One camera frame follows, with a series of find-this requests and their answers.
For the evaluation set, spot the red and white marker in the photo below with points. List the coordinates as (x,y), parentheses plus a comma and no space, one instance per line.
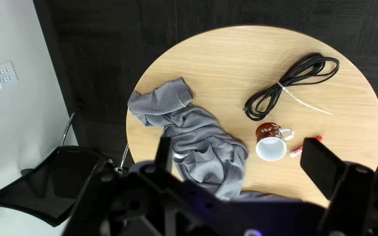
(295,151)

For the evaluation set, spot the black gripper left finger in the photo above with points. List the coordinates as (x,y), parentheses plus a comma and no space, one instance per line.
(162,152)

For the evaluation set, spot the white wall outlet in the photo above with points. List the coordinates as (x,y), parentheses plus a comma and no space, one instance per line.
(4,75)

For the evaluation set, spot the grey sweater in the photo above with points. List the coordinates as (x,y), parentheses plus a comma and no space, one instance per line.
(197,139)

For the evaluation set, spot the black mesh office chair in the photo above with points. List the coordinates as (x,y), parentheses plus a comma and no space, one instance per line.
(52,184)

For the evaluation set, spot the white zip tie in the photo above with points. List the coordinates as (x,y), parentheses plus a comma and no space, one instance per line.
(304,102)

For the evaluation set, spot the red and white mug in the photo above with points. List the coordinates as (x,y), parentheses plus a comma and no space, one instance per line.
(270,148)

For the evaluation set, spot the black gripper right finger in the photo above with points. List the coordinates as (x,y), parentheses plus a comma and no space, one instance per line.
(321,168)

